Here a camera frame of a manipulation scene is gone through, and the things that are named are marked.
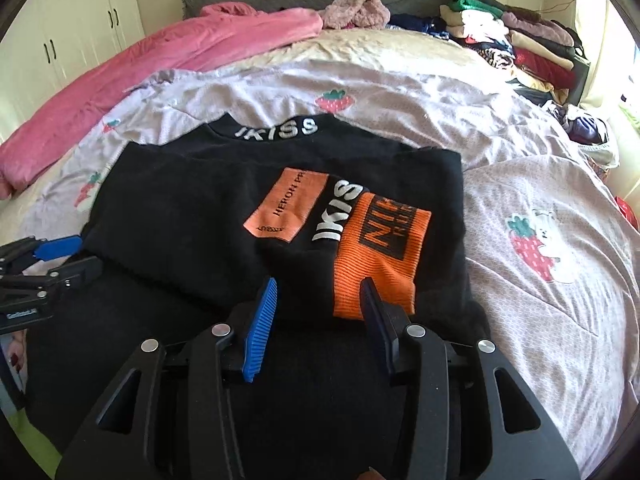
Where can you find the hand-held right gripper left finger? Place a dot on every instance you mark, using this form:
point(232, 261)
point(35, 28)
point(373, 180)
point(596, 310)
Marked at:
point(260, 330)

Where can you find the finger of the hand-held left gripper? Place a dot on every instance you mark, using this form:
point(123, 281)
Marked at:
point(75, 270)
point(60, 247)

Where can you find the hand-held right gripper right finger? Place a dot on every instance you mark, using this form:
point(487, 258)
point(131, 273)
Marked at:
point(377, 330)

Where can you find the black sweater with orange cuffs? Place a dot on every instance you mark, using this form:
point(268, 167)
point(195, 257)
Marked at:
point(190, 210)

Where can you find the purple crumpled clothes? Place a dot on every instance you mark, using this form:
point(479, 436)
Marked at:
point(582, 127)

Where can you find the pile of folded clothes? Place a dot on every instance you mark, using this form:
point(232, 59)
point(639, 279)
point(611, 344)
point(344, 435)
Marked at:
point(515, 35)

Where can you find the person's left hand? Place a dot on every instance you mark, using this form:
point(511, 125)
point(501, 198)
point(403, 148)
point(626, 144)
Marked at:
point(15, 347)

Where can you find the pink duvet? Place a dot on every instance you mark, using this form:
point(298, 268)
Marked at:
point(125, 70)

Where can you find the white wardrobe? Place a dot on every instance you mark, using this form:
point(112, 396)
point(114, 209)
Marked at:
point(55, 25)

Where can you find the light purple strawberry quilt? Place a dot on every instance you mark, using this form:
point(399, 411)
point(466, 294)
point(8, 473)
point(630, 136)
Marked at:
point(500, 135)

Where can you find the red cloth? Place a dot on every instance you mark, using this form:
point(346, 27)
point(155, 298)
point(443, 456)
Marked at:
point(627, 210)

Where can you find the beige bed sheet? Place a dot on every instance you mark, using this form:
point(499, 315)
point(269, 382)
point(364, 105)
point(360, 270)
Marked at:
point(375, 45)

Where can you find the dark blue garment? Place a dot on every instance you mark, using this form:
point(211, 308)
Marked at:
point(420, 25)

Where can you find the pink fluffy garment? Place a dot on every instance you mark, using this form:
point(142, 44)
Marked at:
point(357, 10)

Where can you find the black bag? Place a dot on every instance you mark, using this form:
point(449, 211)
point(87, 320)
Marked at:
point(580, 80)

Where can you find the window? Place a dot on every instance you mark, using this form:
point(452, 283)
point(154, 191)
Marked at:
point(631, 90)

